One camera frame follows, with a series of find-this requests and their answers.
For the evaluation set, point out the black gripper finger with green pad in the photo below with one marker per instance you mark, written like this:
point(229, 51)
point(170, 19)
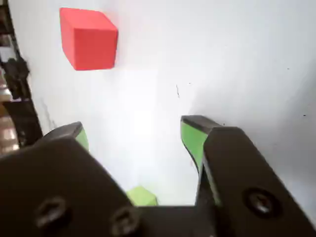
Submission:
point(61, 185)
point(247, 172)

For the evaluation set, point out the green block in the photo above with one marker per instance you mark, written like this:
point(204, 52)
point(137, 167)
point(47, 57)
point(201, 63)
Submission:
point(143, 196)

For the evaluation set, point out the red block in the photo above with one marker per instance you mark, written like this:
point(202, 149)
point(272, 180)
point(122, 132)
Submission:
point(89, 42)

